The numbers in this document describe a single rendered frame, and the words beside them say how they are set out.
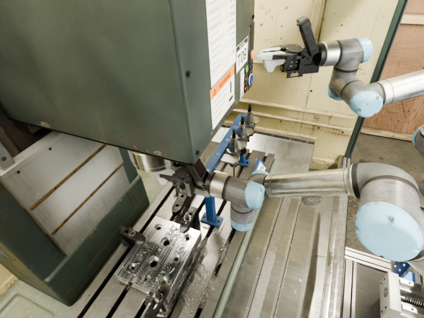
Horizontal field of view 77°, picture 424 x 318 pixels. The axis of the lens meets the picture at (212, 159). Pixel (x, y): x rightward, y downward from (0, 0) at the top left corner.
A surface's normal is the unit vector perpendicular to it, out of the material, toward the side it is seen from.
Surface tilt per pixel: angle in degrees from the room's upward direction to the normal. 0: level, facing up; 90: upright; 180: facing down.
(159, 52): 90
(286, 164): 24
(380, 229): 86
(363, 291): 0
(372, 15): 90
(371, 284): 0
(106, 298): 0
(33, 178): 91
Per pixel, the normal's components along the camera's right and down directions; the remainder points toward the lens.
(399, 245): -0.56, 0.51
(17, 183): 0.92, 0.21
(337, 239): -0.06, -0.75
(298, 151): -0.22, -0.44
